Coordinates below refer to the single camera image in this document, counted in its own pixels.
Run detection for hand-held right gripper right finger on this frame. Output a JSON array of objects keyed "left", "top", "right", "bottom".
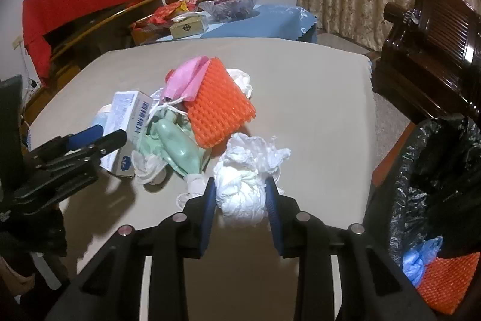
[{"left": 263, "top": 176, "right": 438, "bottom": 321}]

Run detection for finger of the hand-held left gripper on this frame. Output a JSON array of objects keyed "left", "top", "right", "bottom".
[
  {"left": 28, "top": 125, "right": 108, "bottom": 171},
  {"left": 15, "top": 129, "right": 128, "bottom": 211}
]

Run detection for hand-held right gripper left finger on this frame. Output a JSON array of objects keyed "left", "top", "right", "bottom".
[{"left": 45, "top": 178, "right": 219, "bottom": 321}]

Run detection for white plastic bottle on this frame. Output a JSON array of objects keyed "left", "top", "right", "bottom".
[{"left": 92, "top": 103, "right": 113, "bottom": 128}]

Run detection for white blue printed box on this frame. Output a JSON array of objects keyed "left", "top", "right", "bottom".
[{"left": 100, "top": 91, "right": 155, "bottom": 179}]

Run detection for white tissue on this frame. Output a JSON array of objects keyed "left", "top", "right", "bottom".
[{"left": 213, "top": 133, "right": 292, "bottom": 227}]

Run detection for green rubber glove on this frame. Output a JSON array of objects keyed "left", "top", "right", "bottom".
[{"left": 137, "top": 106, "right": 211, "bottom": 179}]

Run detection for pink face mask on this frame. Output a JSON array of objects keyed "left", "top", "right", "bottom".
[{"left": 161, "top": 56, "right": 213, "bottom": 103}]

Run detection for orange foam mesh sleeve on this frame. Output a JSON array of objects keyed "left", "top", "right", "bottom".
[
  {"left": 186, "top": 58, "right": 257, "bottom": 149},
  {"left": 417, "top": 253, "right": 481, "bottom": 314}
]

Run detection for black-lined trash bin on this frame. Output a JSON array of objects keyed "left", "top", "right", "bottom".
[{"left": 363, "top": 114, "right": 481, "bottom": 321}]

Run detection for person's left forearm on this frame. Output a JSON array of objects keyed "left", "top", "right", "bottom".
[{"left": 0, "top": 208, "right": 70, "bottom": 303}]

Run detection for clear plastic bag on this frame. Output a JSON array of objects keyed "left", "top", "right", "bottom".
[{"left": 131, "top": 150, "right": 170, "bottom": 186}]

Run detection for wooden cabinet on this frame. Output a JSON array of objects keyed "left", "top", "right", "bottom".
[{"left": 23, "top": 0, "right": 231, "bottom": 126}]

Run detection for crumpled white plastic bag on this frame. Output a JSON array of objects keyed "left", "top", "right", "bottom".
[{"left": 227, "top": 68, "right": 253, "bottom": 98}]

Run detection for red snack packets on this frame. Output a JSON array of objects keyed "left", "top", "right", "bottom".
[{"left": 130, "top": 0, "right": 200, "bottom": 34}]

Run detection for beige tissue box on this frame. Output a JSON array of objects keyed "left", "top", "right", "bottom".
[{"left": 169, "top": 13, "right": 208, "bottom": 39}]

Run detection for blue disposable glove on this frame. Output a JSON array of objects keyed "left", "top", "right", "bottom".
[{"left": 402, "top": 236, "right": 444, "bottom": 286}]

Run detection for glass bowl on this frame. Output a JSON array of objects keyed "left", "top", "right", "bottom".
[{"left": 199, "top": 0, "right": 264, "bottom": 23}]

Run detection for blue tablecloth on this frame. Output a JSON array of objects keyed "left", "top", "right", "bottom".
[{"left": 199, "top": 3, "right": 320, "bottom": 41}]

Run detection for dark wooden chair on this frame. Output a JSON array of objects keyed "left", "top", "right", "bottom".
[{"left": 372, "top": 0, "right": 481, "bottom": 126}]

